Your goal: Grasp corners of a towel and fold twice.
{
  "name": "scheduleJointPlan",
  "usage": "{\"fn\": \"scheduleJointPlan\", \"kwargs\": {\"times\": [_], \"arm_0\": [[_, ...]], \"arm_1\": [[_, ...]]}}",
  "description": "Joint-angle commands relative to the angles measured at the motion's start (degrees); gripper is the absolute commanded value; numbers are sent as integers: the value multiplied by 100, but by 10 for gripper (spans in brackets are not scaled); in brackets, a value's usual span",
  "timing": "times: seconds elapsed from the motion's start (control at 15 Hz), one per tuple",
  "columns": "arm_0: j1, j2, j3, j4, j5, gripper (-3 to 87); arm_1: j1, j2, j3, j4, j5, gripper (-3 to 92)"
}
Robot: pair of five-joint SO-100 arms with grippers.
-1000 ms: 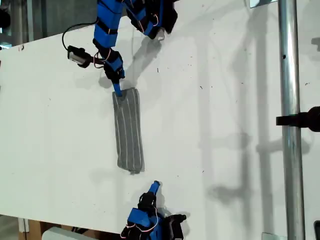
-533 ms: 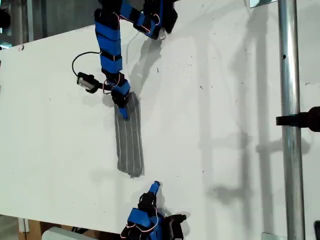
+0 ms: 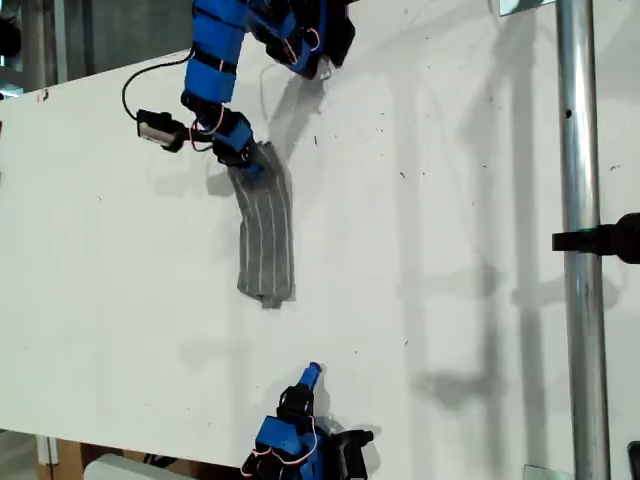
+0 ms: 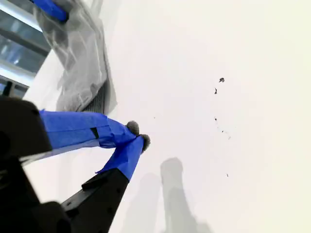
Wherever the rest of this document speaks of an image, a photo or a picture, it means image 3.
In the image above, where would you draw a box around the steel post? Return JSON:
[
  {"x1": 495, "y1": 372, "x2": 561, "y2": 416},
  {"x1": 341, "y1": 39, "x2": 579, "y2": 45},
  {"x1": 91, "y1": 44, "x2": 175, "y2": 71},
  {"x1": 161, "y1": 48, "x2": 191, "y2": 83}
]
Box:
[{"x1": 554, "y1": 0, "x2": 614, "y2": 480}]

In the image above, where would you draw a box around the black round background object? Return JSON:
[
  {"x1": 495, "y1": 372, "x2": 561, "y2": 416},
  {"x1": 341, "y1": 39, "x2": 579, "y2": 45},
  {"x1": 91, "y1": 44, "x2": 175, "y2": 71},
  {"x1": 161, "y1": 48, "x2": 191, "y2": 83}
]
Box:
[{"x1": 0, "y1": 17, "x2": 22, "y2": 57}]

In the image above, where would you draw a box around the black post clamp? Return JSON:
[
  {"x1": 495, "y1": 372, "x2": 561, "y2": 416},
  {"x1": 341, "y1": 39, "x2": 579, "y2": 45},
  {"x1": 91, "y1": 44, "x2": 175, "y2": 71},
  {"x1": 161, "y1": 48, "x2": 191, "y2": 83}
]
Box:
[{"x1": 551, "y1": 212, "x2": 640, "y2": 265}]

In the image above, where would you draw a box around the white box under table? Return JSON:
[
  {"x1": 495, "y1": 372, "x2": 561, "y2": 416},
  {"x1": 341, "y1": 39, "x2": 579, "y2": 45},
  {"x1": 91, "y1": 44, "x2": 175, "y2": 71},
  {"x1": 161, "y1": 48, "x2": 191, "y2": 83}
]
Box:
[{"x1": 83, "y1": 452, "x2": 201, "y2": 480}]

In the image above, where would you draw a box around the wooden furniture panel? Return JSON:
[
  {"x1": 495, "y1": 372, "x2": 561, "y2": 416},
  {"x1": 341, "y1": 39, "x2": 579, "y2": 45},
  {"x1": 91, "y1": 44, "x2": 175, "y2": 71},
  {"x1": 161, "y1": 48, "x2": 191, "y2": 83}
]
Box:
[{"x1": 34, "y1": 434, "x2": 86, "y2": 480}]

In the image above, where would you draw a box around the grey white-striped towel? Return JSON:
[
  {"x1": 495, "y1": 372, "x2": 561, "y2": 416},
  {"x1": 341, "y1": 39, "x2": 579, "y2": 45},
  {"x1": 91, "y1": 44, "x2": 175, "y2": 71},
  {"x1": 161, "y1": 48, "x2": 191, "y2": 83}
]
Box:
[{"x1": 227, "y1": 141, "x2": 298, "y2": 311}]

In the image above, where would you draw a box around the black camera cable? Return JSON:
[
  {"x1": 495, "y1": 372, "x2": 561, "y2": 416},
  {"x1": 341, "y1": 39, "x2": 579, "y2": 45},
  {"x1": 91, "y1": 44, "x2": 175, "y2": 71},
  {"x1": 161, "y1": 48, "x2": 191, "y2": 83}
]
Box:
[{"x1": 121, "y1": 47, "x2": 196, "y2": 121}]

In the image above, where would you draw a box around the black silver gripper camera box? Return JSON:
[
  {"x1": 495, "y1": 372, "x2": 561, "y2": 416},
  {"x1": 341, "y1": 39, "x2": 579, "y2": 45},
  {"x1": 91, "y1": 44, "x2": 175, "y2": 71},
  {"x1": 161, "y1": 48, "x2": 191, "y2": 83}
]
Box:
[{"x1": 135, "y1": 108, "x2": 187, "y2": 154}]

